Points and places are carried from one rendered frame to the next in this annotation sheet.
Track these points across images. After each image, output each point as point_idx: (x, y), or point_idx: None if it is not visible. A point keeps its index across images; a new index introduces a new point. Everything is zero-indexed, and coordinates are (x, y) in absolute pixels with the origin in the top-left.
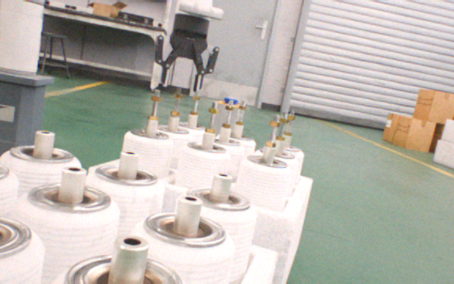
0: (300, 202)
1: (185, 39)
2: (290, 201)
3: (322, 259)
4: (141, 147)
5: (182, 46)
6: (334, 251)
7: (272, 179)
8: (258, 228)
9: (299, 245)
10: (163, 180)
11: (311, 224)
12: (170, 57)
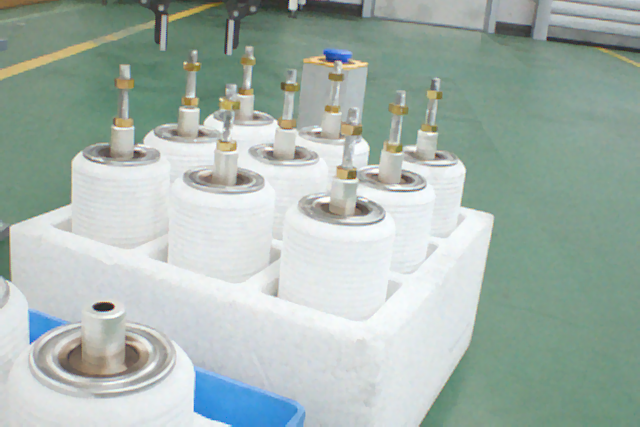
0: (427, 286)
1: None
2: (403, 286)
3: (511, 376)
4: (95, 184)
5: None
6: (544, 353)
7: (342, 252)
8: (311, 356)
9: (473, 344)
10: (143, 248)
11: (516, 291)
12: None
